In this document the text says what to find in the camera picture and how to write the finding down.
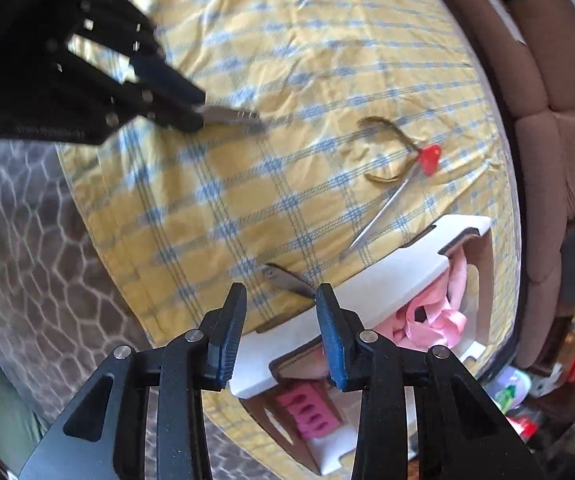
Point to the pink fluffy headband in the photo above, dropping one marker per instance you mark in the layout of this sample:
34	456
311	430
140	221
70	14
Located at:
460	275

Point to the white cardboard box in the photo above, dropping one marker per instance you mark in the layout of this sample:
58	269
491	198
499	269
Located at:
367	285

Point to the yellow plaid tablecloth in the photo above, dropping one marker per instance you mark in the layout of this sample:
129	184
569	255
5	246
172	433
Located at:
292	85

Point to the gold cuticle nipper red cap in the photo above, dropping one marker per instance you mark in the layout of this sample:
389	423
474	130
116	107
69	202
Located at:
430	157

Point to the brown sofa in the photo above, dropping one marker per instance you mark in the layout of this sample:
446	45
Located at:
567	135

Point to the pink toe separator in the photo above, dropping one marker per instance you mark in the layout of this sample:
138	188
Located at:
307	400
320	427

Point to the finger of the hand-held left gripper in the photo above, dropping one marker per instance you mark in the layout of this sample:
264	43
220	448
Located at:
167	72
172	112

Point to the pink satin ribbon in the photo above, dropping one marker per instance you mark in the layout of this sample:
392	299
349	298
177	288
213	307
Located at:
442	325

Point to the thin silver cuticle pusher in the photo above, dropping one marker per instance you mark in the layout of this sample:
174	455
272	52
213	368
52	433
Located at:
377	216

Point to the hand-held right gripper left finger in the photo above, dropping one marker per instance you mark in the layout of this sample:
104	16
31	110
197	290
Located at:
227	332

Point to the white papers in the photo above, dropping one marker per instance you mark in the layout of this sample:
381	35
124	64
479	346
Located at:
497	5

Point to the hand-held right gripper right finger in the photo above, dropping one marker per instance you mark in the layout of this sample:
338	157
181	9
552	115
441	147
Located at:
335	345

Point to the small silver metal tool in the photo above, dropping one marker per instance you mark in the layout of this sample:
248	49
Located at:
232	116

